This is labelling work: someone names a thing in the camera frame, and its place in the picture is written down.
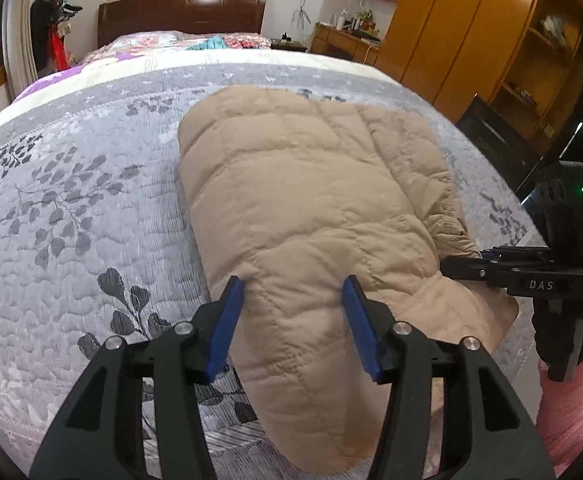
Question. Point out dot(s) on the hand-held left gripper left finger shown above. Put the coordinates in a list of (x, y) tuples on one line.
[(224, 330)]

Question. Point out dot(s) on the dark nightstand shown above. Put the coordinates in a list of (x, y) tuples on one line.
[(289, 46)]

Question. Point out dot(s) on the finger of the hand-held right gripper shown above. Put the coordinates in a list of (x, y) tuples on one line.
[(514, 252), (476, 272)]

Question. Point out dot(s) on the white bottle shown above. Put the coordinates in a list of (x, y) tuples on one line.
[(340, 21)]

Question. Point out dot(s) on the coat rack with dark clothes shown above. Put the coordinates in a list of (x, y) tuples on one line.
[(46, 25)]

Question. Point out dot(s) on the purple floral bed sheet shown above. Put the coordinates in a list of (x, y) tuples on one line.
[(56, 80)]

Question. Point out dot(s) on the black television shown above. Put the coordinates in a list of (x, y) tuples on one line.
[(496, 135)]

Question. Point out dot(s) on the red garment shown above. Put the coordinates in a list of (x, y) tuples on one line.
[(61, 50)]

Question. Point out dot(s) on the patchwork pillows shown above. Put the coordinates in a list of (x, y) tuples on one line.
[(146, 42)]

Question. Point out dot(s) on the grey leaf-patterned bed quilt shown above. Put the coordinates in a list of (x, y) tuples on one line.
[(96, 185)]

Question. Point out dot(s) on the dark wooden headboard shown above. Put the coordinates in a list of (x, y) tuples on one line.
[(181, 15)]

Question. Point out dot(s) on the wooden desk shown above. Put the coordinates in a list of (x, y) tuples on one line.
[(341, 45)]

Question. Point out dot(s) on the beige curtain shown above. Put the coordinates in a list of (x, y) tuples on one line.
[(18, 50)]

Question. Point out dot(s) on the person's right hand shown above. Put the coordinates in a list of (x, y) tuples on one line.
[(544, 332)]

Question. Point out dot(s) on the potted plant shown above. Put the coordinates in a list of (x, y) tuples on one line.
[(366, 20)]

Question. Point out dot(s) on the wooden wardrobe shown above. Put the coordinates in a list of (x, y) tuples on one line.
[(446, 25)]

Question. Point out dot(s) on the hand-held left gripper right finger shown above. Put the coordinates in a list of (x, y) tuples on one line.
[(364, 330)]

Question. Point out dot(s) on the beige quilted jacket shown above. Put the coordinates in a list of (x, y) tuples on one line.
[(311, 200)]

